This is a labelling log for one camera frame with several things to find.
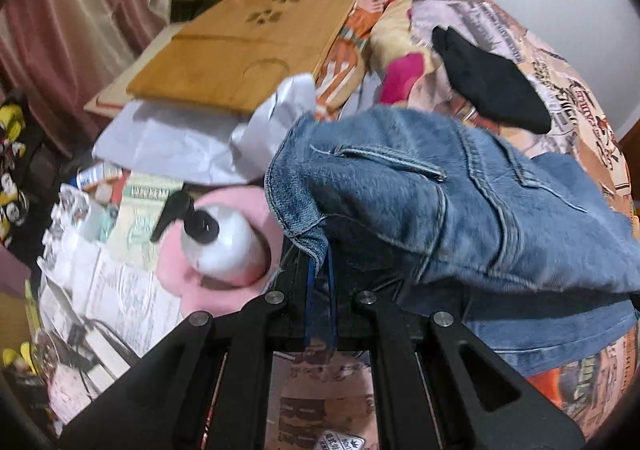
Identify printed patchwork bed cover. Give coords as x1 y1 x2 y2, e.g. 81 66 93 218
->
265 0 639 438

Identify striped pink gold curtain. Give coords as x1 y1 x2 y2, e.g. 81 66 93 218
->
1 0 170 155

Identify black folded garment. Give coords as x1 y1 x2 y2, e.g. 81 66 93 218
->
432 26 552 135

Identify white crumpled cloth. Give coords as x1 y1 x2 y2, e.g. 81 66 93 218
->
92 74 316 187

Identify white pump bottle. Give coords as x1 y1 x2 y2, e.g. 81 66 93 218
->
150 190 270 288

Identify pink round cushion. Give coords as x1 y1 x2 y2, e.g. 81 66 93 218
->
151 186 283 317

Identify wooden lap desk board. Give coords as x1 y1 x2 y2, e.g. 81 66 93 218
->
85 0 354 118

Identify blue denim jeans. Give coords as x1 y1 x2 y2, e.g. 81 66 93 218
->
265 106 639 376

